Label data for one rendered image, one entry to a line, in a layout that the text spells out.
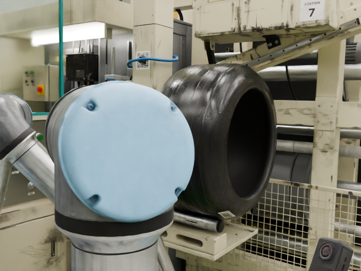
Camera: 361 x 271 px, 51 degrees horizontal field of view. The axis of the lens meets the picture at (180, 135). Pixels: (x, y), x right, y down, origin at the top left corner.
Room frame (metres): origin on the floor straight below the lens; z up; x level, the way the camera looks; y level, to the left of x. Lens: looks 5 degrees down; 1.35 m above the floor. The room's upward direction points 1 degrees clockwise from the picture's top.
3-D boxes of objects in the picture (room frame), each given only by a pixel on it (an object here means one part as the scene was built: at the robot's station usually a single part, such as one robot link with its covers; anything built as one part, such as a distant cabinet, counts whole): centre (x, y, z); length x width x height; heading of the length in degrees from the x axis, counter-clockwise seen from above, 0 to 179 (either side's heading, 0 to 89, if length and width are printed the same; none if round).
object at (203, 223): (1.42, -0.01, 0.90); 0.35 x 0.05 x 0.05; 54
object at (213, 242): (1.43, -0.01, 0.84); 0.36 x 0.09 x 0.06; 54
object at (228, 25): (1.71, -0.37, 1.71); 0.61 x 0.25 x 0.15; 54
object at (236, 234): (1.54, -0.09, 0.80); 0.37 x 0.36 x 0.02; 144
